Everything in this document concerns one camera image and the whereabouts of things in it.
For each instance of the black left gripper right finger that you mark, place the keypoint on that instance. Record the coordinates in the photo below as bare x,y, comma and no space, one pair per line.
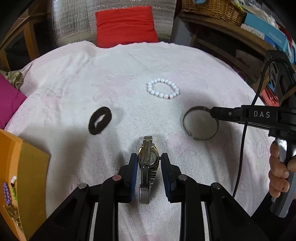
180,188

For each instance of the silver metal wristwatch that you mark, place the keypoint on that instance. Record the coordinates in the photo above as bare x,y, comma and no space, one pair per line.
148,162

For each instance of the blue fashion box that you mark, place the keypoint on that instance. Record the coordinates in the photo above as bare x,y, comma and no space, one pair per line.
266,31

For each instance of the wooden shelf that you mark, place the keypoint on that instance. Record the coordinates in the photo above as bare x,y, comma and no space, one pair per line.
242,50

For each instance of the black hair scrunchie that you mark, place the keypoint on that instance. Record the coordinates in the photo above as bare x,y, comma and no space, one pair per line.
99,120

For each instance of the person right hand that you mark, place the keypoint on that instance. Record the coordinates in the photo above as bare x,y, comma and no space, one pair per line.
279,172

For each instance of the dark metal bangle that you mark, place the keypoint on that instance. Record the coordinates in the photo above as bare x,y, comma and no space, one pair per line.
199,125

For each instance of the wooden side table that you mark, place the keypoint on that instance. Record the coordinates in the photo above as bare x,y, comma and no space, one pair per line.
23,27

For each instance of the silver foil insulation sheet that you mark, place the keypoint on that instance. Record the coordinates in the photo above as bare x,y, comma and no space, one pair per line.
75,21

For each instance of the red pillow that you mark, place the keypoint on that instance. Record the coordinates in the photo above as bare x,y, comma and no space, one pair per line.
125,26

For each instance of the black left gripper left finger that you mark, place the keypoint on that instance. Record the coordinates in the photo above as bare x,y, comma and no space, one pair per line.
117,189

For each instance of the wicker basket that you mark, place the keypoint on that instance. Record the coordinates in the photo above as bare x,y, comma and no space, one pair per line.
223,10

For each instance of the magenta pillow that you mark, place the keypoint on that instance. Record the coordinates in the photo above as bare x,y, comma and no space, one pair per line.
11,100

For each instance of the beige crumpled cloth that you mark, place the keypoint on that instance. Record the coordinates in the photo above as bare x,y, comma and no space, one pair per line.
15,78

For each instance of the orange cardboard box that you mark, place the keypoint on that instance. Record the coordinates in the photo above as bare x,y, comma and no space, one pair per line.
24,169

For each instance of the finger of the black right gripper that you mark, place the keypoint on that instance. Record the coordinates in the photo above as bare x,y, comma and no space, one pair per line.
226,114

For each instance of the beige hair claw clip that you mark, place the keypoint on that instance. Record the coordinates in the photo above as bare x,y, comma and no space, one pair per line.
14,215

